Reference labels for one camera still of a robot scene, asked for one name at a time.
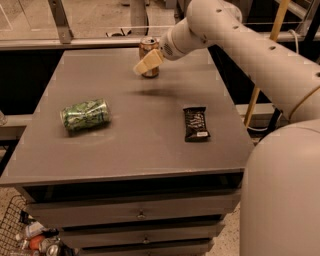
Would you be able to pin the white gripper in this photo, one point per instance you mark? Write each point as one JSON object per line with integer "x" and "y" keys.
{"x": 167, "y": 47}

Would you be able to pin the orange soda can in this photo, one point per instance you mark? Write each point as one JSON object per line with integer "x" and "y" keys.
{"x": 147, "y": 44}

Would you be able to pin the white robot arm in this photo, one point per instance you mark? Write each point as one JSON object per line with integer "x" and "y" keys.
{"x": 279, "y": 205}

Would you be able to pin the dark chocolate bar wrapper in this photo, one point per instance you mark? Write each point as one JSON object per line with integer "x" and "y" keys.
{"x": 195, "y": 124}

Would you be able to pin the green crushed soda can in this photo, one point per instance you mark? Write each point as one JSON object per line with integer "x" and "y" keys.
{"x": 84, "y": 115}

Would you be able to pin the metal railing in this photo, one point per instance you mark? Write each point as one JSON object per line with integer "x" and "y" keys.
{"x": 83, "y": 24}

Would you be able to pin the grey drawer cabinet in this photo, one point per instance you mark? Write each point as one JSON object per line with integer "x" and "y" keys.
{"x": 133, "y": 186}

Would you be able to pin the white bottle in basket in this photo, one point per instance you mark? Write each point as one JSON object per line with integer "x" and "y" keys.
{"x": 30, "y": 231}

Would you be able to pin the orange item in basket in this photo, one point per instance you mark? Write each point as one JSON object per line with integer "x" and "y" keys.
{"x": 35, "y": 242}

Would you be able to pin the black wire basket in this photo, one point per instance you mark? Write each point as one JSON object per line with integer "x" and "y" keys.
{"x": 15, "y": 219}

